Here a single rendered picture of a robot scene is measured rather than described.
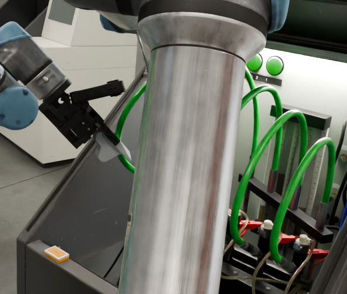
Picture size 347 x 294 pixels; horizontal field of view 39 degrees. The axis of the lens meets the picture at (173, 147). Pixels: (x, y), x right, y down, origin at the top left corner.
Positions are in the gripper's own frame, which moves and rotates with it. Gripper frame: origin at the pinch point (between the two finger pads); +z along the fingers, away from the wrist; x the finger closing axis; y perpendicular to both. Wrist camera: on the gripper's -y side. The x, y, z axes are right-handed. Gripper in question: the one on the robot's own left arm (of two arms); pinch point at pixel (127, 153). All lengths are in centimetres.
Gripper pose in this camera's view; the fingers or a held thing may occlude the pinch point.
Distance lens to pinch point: 106.2
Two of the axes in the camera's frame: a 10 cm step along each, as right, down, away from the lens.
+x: 2.8, 1.2, -9.5
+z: 6.4, 7.2, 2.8
